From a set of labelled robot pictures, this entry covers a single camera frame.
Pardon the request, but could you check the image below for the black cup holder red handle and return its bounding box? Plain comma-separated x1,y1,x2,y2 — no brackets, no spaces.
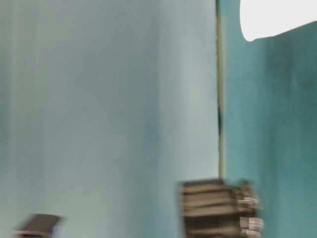
177,178,264,238

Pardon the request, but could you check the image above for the white paper cup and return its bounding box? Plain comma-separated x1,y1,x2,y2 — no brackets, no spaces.
239,0,317,42

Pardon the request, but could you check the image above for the blue-green table cloth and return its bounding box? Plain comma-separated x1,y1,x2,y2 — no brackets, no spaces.
219,0,317,238

